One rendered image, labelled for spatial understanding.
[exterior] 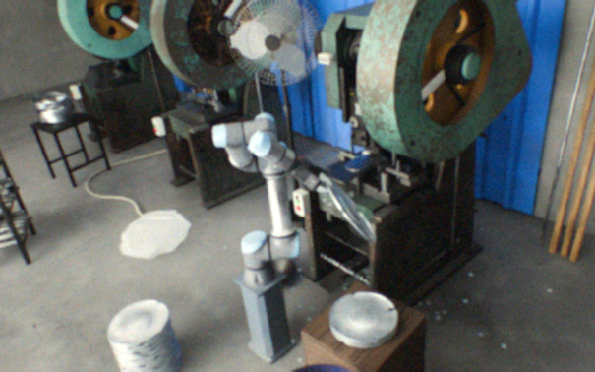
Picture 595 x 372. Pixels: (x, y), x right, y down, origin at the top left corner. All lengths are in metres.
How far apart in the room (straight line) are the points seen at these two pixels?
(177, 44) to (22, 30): 5.30
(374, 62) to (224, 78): 1.77
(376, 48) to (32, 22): 7.01
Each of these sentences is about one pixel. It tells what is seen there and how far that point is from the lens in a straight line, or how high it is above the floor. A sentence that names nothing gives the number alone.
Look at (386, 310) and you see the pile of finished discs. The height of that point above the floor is 0.39.
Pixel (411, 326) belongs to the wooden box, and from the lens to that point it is 2.22.
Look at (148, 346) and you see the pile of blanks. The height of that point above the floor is 0.25.
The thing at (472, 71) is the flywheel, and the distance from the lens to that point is 2.09.
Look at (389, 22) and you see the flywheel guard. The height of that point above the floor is 1.56.
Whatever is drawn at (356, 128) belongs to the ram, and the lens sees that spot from 2.45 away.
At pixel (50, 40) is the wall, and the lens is 8.50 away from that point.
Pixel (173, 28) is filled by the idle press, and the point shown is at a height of 1.39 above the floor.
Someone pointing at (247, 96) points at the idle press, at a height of 0.75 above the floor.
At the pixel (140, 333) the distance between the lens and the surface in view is 2.50.
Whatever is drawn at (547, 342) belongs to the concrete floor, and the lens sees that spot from 2.77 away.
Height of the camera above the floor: 1.92
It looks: 29 degrees down
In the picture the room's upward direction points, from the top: 7 degrees counter-clockwise
